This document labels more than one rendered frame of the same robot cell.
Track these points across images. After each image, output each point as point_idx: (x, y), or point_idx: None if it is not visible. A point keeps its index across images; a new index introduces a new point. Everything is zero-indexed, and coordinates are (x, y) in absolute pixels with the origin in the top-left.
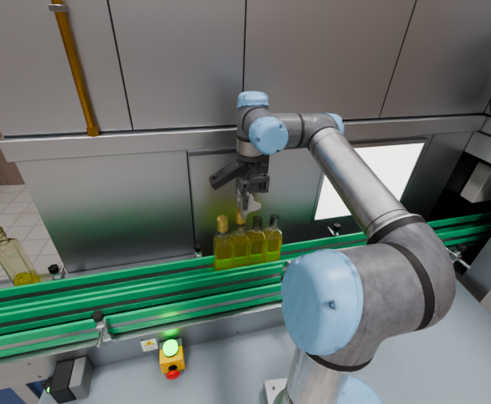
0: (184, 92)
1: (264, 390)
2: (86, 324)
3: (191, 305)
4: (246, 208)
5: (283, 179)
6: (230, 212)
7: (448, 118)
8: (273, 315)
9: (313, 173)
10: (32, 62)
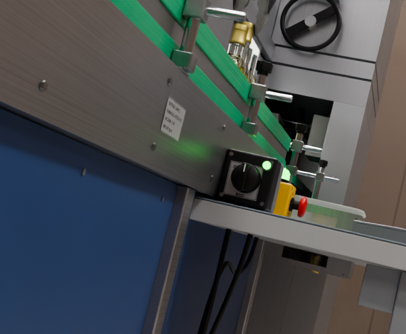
0: None
1: (361, 229)
2: (246, 84)
3: (270, 120)
4: (269, 13)
5: (216, 30)
6: None
7: (267, 30)
8: None
9: (226, 37)
10: None
